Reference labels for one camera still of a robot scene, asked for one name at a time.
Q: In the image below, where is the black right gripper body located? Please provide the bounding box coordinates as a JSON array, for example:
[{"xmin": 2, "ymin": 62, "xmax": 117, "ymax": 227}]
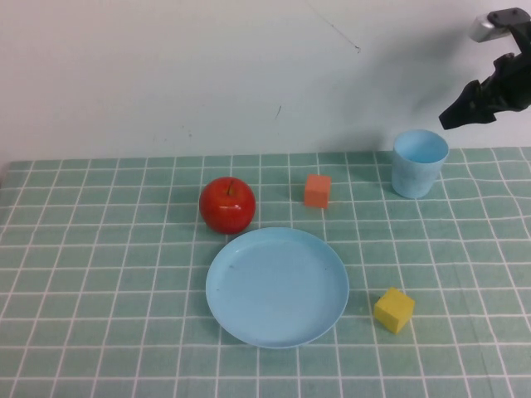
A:
[{"xmin": 479, "ymin": 51, "xmax": 531, "ymax": 114}]

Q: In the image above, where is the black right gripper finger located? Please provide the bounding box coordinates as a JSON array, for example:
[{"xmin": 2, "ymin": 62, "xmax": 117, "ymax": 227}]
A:
[
  {"xmin": 464, "ymin": 99, "xmax": 498, "ymax": 125},
  {"xmin": 438, "ymin": 80, "xmax": 489, "ymax": 130}
]

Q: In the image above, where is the light blue plastic cup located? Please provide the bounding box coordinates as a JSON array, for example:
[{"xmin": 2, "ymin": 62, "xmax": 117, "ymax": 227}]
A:
[{"xmin": 392, "ymin": 129, "xmax": 450, "ymax": 200}]

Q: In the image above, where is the light blue round plate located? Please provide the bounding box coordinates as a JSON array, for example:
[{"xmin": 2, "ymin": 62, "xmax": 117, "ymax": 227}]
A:
[{"xmin": 205, "ymin": 226, "xmax": 350, "ymax": 349}]

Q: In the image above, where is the orange foam cube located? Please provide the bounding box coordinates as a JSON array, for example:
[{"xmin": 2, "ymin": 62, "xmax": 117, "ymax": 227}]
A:
[{"xmin": 303, "ymin": 174, "xmax": 333, "ymax": 209}]

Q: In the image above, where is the yellow foam cube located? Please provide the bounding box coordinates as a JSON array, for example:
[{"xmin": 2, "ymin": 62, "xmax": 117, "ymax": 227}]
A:
[{"xmin": 373, "ymin": 287, "xmax": 417, "ymax": 334}]

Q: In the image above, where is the red apple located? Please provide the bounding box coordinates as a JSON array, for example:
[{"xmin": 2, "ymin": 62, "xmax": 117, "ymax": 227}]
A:
[{"xmin": 198, "ymin": 177, "xmax": 257, "ymax": 235}]

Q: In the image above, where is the green checked tablecloth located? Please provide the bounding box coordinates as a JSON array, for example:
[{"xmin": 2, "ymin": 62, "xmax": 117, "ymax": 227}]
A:
[{"xmin": 0, "ymin": 148, "xmax": 531, "ymax": 398}]

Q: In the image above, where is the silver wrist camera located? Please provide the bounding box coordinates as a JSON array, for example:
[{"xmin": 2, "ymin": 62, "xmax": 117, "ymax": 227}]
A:
[{"xmin": 470, "ymin": 14, "xmax": 509, "ymax": 44}]

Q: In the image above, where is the black camera bracket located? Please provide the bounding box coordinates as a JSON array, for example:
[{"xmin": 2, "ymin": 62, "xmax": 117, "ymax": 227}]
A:
[{"xmin": 486, "ymin": 7, "xmax": 531, "ymax": 55}]

